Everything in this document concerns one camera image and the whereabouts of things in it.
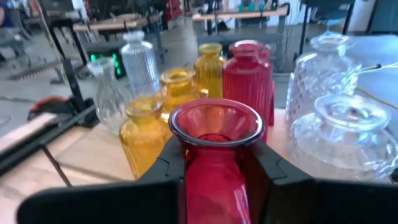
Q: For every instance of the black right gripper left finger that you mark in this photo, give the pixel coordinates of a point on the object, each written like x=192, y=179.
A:
x=109, y=205

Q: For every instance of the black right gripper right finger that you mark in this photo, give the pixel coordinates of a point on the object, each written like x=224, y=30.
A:
x=311, y=205

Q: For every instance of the clear honeycomb wide-rim vase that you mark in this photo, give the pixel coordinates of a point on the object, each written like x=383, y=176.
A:
x=345, y=146

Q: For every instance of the yellow short ribbed vase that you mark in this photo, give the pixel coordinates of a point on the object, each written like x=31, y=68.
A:
x=143, y=140

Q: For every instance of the red smooth wide-mouth vase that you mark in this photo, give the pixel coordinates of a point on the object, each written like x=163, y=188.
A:
x=217, y=186

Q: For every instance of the clear fluted flared vase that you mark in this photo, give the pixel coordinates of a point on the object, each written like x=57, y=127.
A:
x=110, y=102

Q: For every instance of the clear diamond-cut glass vase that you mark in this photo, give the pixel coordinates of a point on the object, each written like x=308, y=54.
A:
x=320, y=77

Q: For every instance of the yellow honeycomb glass vase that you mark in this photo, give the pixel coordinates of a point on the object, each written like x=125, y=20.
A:
x=178, y=90

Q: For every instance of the red ribbed bottle vase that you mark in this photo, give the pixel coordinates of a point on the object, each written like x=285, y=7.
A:
x=248, y=84

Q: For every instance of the clear tall ribbed glass vase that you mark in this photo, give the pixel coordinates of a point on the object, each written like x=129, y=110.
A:
x=140, y=68

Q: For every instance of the yellow tall ribbed vase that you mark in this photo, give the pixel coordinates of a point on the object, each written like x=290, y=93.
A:
x=210, y=74

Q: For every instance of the orange black shop vacuum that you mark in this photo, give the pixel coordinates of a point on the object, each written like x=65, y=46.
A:
x=49, y=104

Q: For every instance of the black computer green lights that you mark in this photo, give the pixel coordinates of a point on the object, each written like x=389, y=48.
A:
x=107, y=51

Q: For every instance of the wooden table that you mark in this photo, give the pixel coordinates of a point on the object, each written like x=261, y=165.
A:
x=105, y=25
x=239, y=14

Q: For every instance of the person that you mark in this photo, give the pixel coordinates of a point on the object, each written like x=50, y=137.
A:
x=6, y=14

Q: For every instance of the black aluminium rig frame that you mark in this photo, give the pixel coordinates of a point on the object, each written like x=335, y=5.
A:
x=73, y=84

